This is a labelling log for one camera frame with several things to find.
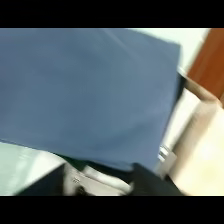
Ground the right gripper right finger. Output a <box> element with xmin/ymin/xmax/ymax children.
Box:
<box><xmin>130</xmin><ymin>162</ymin><xmax>185</xmax><ymax>197</ymax></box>

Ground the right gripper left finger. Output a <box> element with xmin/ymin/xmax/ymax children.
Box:
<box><xmin>15</xmin><ymin>162</ymin><xmax>68</xmax><ymax>197</ymax></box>

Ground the navy blue garment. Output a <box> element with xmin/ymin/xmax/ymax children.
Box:
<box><xmin>0</xmin><ymin>27</ymin><xmax>183</xmax><ymax>172</ymax></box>

